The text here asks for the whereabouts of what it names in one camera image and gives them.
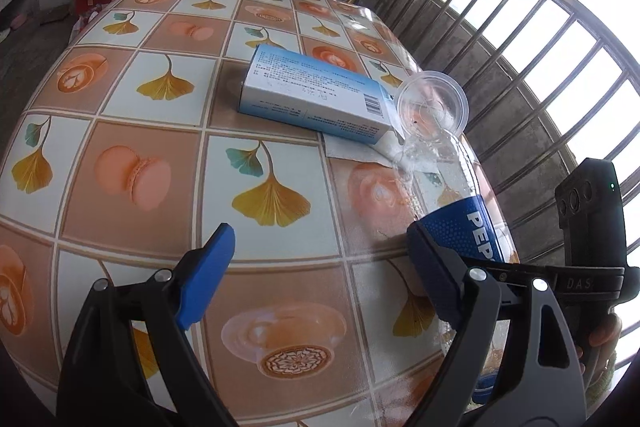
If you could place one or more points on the right hand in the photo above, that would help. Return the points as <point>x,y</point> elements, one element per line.
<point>605,338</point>

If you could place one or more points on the patterned tablecloth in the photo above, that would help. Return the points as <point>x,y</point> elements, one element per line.
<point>132,151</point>

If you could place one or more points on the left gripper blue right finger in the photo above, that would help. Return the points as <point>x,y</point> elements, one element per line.
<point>441,271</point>

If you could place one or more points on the Pepsi plastic bottle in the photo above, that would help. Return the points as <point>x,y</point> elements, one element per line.
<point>442,181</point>

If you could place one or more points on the blue white medicine box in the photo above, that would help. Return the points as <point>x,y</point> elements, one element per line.
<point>292,88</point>

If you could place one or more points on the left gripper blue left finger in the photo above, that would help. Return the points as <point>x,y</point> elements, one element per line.
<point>198,274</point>

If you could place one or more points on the clear plastic cup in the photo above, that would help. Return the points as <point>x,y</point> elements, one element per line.
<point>431,102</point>

